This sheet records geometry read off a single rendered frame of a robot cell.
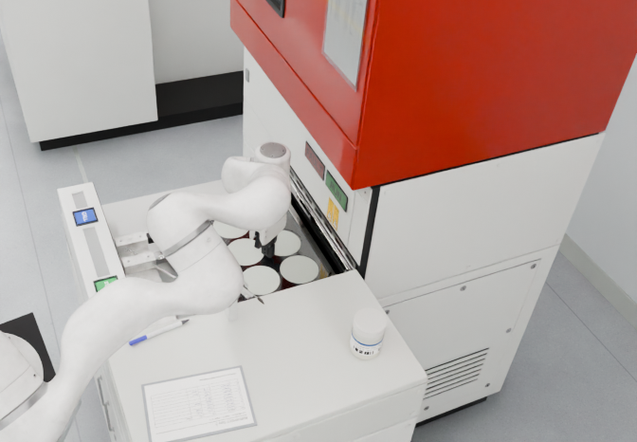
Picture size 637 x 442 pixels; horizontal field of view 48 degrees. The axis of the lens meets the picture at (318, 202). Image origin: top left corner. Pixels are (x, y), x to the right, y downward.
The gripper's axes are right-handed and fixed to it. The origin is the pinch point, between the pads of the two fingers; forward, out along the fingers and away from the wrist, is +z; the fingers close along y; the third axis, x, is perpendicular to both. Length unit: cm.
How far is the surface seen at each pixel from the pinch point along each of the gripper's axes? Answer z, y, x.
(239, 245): 2.7, 1.3, -8.4
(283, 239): 2.7, -7.8, -0.4
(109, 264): -3.3, 30.7, -24.8
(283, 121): -15.9, -30.4, -17.9
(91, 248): -2.9, 29.5, -32.3
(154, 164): 92, -91, -135
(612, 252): 72, -149, 73
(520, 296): 30, -57, 56
